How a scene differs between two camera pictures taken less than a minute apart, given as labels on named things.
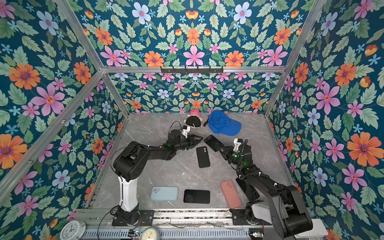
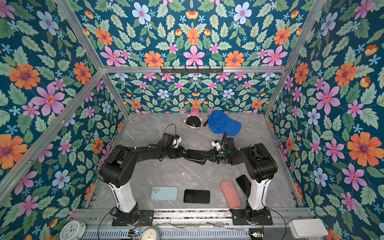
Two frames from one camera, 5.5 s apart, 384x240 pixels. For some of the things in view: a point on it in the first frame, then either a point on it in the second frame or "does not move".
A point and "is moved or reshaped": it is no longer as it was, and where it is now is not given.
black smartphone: (250, 192) does not move
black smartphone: (213, 143) is moved or reshaped
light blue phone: (164, 193) does not move
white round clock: (73, 230) does not move
